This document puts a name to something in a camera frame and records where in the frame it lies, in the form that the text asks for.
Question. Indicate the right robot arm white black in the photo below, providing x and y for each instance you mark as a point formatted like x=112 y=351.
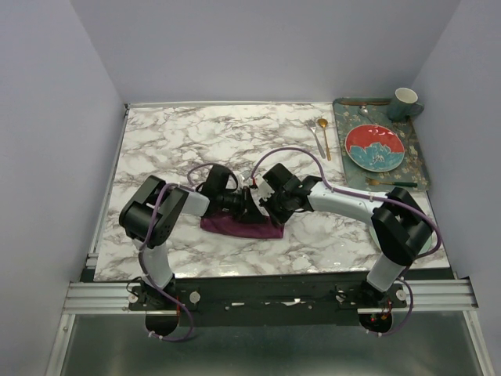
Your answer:
x=402 y=229

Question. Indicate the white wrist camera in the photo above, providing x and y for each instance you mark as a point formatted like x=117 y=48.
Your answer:
x=245 y=176
x=265 y=192

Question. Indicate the gold spoon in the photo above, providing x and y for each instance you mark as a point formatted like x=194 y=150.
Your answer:
x=323 y=123

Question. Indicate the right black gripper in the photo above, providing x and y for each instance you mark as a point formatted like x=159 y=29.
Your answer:
x=279 y=218

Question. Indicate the gold knife on placemat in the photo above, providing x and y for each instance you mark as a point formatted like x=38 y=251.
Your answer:
x=348 y=102

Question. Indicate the dark teal mug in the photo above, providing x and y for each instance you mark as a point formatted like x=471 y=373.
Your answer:
x=405 y=103

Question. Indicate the red and teal plate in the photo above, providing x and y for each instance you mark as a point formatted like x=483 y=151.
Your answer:
x=374 y=148

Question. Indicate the silver spoon on placemat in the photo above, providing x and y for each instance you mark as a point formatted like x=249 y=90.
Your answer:
x=363 y=111

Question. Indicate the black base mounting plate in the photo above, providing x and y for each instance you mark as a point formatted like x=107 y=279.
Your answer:
x=278 y=300

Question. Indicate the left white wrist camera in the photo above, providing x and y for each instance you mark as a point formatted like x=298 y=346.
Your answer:
x=245 y=176

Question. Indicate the purple cloth napkin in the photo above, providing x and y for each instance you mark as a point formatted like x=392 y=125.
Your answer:
x=226 y=225

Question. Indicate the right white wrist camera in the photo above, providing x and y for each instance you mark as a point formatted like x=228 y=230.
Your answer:
x=265 y=192

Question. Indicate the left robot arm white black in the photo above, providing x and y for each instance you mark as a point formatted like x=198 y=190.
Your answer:
x=151 y=214

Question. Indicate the silver fork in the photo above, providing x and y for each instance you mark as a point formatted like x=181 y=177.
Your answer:
x=310 y=124

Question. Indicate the light green plate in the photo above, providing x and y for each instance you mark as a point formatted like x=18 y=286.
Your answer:
x=427 y=246

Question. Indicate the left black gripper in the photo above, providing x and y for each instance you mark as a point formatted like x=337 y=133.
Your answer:
x=248 y=211

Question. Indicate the green handled knife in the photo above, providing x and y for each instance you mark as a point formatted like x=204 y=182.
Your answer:
x=376 y=182

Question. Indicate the aluminium frame rail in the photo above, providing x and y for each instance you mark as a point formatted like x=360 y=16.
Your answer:
x=437 y=334

